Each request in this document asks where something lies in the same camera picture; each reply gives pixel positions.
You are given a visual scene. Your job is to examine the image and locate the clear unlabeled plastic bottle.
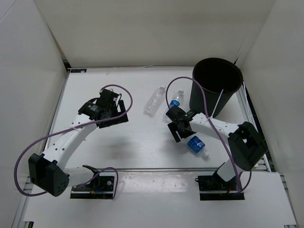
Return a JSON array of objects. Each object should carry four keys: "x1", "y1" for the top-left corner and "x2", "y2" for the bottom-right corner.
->
[{"x1": 143, "y1": 85, "x2": 166, "y2": 117}]

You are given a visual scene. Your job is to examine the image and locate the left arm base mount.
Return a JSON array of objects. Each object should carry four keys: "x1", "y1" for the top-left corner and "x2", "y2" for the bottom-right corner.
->
[{"x1": 70, "y1": 171, "x2": 117, "y2": 200}]

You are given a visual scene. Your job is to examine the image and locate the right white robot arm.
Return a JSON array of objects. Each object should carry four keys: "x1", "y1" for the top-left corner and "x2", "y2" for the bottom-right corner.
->
[{"x1": 166, "y1": 106, "x2": 267, "y2": 190}]

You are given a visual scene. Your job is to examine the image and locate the blue label Aquafina bottle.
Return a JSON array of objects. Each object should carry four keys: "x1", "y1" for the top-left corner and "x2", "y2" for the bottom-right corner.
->
[{"x1": 163, "y1": 90, "x2": 184, "y2": 123}]

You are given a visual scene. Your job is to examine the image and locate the Pocari Sweat clear bottle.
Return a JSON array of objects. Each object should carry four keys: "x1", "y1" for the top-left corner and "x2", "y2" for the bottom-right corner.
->
[{"x1": 184, "y1": 135, "x2": 209, "y2": 160}]

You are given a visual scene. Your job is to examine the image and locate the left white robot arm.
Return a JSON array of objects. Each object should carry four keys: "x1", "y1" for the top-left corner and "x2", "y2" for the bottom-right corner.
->
[{"x1": 28, "y1": 98, "x2": 128, "y2": 197}]

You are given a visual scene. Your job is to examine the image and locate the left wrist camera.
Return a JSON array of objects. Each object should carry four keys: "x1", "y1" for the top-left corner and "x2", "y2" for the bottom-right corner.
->
[{"x1": 96, "y1": 89, "x2": 121, "y2": 109}]

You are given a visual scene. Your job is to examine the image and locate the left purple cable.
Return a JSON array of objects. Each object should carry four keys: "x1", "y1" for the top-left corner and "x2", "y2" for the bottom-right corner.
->
[{"x1": 13, "y1": 85, "x2": 133, "y2": 199}]

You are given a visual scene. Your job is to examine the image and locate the black plastic trash bin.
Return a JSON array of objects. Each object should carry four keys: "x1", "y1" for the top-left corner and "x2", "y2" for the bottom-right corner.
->
[{"x1": 192, "y1": 57, "x2": 243, "y2": 117}]

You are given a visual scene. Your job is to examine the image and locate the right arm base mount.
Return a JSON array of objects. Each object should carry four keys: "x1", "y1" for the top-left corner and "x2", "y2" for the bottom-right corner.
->
[{"x1": 194, "y1": 175, "x2": 245, "y2": 201}]

